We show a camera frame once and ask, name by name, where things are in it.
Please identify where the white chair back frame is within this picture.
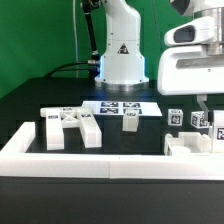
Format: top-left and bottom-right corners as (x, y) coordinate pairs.
(40, 107), (102, 150)

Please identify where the white chair seat part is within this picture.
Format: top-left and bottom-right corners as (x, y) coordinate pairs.
(164, 132), (212, 156)

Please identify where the white tagged cube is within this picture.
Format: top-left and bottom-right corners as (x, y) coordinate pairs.
(190, 111), (209, 129)
(167, 109), (183, 126)

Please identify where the white tagged cube right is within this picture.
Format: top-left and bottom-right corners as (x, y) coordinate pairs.
(190, 111), (209, 129)

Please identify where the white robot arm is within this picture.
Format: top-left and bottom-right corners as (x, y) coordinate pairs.
(82, 0), (224, 109)

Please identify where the black cable bundle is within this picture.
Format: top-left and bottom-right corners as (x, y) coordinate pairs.
(43, 61), (101, 80)

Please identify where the white tagged cube left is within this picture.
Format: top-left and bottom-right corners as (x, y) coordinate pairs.
(167, 109), (183, 126)

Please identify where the grey thin cable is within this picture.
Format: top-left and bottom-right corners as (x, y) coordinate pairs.
(72, 0), (81, 79)

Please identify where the white U-shaped fence frame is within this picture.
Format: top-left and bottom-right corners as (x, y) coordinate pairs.
(0, 122), (224, 181)

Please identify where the white marker sheet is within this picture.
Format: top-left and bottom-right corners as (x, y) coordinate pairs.
(82, 101), (162, 117)

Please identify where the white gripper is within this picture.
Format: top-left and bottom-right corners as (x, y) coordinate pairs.
(157, 16), (224, 121)

